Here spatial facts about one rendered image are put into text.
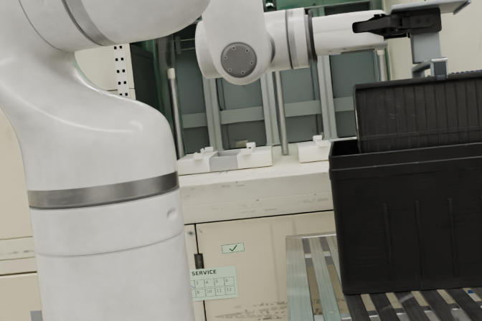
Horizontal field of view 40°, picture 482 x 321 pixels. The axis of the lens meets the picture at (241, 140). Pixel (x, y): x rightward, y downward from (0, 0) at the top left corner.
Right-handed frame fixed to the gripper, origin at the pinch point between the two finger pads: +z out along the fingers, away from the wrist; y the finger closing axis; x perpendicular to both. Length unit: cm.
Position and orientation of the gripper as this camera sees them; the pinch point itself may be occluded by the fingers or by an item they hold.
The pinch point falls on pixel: (423, 23)
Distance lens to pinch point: 94.7
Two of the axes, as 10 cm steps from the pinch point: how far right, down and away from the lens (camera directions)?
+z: 9.8, -1.0, -1.6
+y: -1.6, 0.6, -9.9
